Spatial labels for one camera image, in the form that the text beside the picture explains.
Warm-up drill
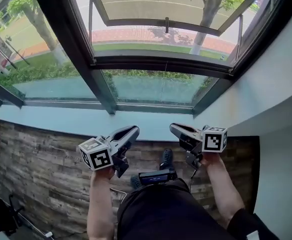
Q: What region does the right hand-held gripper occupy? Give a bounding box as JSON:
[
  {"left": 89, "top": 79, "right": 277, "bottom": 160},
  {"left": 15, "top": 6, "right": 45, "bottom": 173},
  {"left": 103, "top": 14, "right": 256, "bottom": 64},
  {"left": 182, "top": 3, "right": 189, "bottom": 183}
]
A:
[{"left": 169, "top": 122, "right": 228, "bottom": 170}]

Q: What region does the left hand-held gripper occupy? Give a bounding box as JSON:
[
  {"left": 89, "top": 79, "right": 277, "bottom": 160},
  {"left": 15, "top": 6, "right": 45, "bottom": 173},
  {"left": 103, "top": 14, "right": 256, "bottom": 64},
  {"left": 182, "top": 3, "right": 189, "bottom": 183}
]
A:
[{"left": 78, "top": 125, "right": 140, "bottom": 179}]

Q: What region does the black framed window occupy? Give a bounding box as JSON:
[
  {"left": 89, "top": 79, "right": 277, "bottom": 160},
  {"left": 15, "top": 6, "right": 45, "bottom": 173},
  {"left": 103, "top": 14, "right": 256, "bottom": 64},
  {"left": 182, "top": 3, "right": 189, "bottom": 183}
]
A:
[{"left": 0, "top": 0, "right": 292, "bottom": 119}]

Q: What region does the person's right forearm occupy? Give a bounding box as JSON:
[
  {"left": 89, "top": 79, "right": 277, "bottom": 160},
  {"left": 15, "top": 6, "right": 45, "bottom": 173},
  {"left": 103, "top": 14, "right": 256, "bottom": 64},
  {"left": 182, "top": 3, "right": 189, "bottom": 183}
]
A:
[{"left": 200, "top": 155, "right": 246, "bottom": 230}]

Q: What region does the person's left forearm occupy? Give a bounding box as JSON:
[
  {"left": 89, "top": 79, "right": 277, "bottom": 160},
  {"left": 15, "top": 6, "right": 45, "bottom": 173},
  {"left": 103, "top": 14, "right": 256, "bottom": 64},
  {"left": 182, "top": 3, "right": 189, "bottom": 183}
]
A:
[{"left": 86, "top": 167, "right": 117, "bottom": 240}]

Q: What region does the pale window sill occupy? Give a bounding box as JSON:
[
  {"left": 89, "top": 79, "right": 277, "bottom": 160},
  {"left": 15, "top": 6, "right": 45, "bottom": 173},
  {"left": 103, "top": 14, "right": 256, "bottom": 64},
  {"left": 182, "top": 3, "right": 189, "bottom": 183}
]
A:
[{"left": 0, "top": 97, "right": 239, "bottom": 143}]

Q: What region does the open glass window sash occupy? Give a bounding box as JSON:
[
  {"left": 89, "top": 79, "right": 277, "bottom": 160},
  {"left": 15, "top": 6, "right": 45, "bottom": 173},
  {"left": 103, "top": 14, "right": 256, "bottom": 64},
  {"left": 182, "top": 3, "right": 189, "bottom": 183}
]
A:
[{"left": 84, "top": 0, "right": 274, "bottom": 37}]

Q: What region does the person's black right shoe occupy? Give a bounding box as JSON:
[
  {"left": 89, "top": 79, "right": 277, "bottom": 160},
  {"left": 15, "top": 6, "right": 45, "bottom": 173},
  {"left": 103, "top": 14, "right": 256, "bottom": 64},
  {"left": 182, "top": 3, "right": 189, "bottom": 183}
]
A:
[{"left": 159, "top": 148, "right": 174, "bottom": 170}]

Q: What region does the person's black shoe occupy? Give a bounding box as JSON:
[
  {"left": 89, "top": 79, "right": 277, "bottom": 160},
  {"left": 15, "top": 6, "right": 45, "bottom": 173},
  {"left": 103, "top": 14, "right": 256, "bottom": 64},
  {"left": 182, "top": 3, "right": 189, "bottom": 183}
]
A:
[
  {"left": 130, "top": 174, "right": 143, "bottom": 190},
  {"left": 159, "top": 148, "right": 174, "bottom": 170}
]

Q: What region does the person's black left shoe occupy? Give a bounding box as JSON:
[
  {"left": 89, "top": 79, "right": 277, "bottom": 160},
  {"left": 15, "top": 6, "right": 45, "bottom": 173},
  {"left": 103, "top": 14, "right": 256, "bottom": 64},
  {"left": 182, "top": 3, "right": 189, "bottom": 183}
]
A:
[{"left": 130, "top": 174, "right": 143, "bottom": 190}]

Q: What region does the black chest-worn device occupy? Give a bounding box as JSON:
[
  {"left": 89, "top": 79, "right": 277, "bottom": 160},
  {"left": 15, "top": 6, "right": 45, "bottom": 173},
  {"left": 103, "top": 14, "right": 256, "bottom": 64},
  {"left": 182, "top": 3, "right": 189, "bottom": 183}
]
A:
[{"left": 138, "top": 168, "right": 178, "bottom": 186}]

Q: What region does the person's black clothed torso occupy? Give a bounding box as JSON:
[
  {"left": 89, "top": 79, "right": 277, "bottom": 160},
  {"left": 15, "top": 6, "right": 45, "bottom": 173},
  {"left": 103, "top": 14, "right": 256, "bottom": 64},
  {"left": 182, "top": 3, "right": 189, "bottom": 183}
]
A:
[{"left": 116, "top": 177, "right": 236, "bottom": 240}]

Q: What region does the person's black right sleeve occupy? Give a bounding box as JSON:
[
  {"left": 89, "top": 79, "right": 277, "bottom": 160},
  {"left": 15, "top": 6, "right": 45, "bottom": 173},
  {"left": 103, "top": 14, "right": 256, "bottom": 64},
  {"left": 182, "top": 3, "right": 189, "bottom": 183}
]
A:
[{"left": 226, "top": 207, "right": 280, "bottom": 240}]

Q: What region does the straight tree with white base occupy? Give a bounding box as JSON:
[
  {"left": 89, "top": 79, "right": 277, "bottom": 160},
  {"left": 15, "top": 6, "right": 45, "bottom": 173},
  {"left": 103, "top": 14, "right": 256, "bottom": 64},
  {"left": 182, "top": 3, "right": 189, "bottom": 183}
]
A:
[{"left": 180, "top": 0, "right": 239, "bottom": 56}]

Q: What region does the leaning tree with white base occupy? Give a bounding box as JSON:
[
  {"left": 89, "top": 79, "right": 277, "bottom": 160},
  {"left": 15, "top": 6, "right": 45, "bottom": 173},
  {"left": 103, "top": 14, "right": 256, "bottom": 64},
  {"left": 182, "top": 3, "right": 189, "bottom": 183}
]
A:
[{"left": 7, "top": 0, "right": 69, "bottom": 66}]

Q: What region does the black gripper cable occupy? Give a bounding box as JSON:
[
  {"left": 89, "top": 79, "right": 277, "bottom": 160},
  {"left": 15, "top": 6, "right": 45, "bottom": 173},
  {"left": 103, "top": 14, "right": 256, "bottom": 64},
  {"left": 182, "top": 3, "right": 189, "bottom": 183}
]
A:
[{"left": 188, "top": 167, "right": 199, "bottom": 193}]

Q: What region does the white cable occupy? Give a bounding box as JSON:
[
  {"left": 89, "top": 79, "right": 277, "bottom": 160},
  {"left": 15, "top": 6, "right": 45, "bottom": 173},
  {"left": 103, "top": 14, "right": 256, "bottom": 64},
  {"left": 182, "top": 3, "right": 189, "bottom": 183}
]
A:
[{"left": 109, "top": 187, "right": 128, "bottom": 206}]

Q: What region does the black street lamp post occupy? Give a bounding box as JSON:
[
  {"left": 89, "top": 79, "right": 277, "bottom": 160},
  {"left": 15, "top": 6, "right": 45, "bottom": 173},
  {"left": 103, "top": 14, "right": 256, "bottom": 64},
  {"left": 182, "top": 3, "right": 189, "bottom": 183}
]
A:
[{"left": 5, "top": 34, "right": 31, "bottom": 66}]

